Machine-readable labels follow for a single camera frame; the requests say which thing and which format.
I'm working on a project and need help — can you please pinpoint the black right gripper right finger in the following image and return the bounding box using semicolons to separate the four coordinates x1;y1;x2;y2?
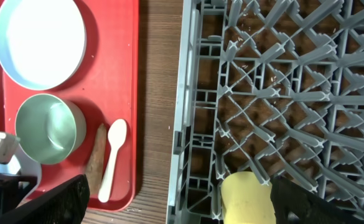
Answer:
270;177;364;224

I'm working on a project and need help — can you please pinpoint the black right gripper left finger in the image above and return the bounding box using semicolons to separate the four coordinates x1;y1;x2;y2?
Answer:
0;174;90;224

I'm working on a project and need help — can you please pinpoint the yellow plastic cup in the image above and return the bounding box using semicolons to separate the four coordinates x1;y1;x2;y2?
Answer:
221;171;276;224

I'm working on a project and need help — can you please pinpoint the green bowl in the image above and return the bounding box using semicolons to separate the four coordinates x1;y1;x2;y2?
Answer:
15;93;86;165

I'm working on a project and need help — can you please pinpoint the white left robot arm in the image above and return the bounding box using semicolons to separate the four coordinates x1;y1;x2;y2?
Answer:
0;132;42;216

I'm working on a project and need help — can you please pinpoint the grey dishwasher rack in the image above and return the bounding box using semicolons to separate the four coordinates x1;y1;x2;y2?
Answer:
166;0;364;223

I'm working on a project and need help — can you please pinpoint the white plastic spoon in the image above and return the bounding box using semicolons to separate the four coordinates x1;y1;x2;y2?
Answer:
98;119;128;203

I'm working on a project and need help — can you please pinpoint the red serving tray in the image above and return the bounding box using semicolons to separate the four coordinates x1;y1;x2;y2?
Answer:
0;0;140;212

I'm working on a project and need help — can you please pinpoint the large light blue plate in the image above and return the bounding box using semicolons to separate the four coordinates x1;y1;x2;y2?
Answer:
0;0;86;90

